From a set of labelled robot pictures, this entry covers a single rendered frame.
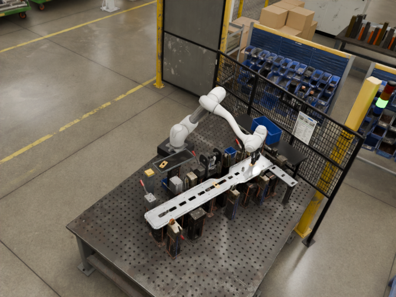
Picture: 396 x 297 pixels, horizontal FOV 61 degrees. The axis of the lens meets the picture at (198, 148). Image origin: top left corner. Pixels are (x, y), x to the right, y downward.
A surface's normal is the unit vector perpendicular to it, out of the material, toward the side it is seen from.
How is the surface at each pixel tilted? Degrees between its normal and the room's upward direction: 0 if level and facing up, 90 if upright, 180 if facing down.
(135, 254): 0
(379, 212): 0
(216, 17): 90
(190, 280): 0
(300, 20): 90
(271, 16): 90
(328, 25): 90
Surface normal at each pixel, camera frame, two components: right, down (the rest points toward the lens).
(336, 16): -0.58, 0.50
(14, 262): 0.09, -0.75
